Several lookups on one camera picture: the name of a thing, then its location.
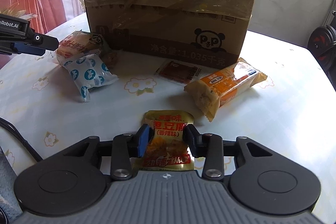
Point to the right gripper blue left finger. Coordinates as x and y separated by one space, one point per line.
125 147

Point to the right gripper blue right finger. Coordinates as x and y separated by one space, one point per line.
208 146

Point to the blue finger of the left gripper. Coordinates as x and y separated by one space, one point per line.
43 41
20 48

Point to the gold spicy tofu packet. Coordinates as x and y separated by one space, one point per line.
166 149

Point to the pink bread snack packet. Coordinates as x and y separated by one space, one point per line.
81 43

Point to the white blue candy packet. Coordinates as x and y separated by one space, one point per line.
88 72

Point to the orange wafer snack bar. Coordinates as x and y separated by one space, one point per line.
213 91

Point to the dark brown flat packet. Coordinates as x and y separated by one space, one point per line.
181 72

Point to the blue fuzzy sleeve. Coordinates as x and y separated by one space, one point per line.
10 208

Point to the brown cardboard box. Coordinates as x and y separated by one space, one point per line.
205 32

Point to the black exercise bike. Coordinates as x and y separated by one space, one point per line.
321 44

